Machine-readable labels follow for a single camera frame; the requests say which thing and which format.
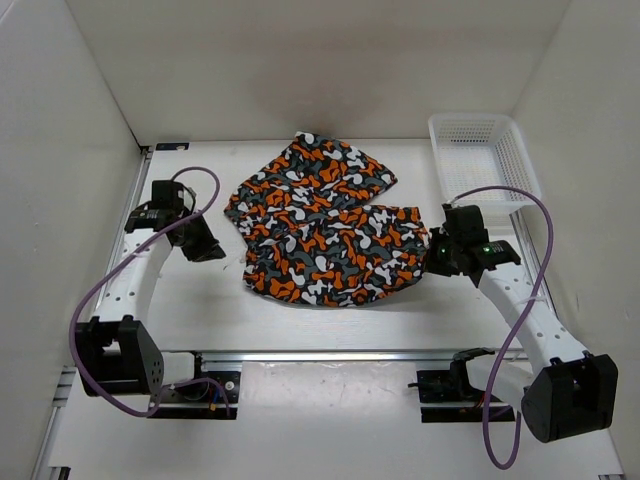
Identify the front aluminium rail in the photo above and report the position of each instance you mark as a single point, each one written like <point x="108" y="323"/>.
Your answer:
<point x="330" y="356"/>

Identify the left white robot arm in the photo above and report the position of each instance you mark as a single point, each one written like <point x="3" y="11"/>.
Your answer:
<point x="115" y="345"/>

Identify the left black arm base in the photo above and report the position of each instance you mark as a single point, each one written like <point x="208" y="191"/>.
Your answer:
<point x="203" y="400"/>

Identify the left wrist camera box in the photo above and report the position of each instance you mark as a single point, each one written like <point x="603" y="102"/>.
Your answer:
<point x="188" y="197"/>

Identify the orange black camouflage shorts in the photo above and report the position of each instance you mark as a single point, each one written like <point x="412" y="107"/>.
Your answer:
<point x="313" y="234"/>

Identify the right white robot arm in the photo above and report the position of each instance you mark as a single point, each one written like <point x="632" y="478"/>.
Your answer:
<point x="568" y="391"/>

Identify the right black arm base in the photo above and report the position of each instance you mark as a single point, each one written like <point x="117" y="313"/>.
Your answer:
<point x="446" y="396"/>

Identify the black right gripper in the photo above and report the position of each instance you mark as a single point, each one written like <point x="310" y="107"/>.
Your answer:
<point x="438" y="234"/>

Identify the white plastic mesh basket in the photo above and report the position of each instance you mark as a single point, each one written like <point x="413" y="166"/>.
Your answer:
<point x="473" y="150"/>

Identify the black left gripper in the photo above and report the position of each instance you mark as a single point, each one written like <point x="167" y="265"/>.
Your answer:
<point x="208" y="248"/>

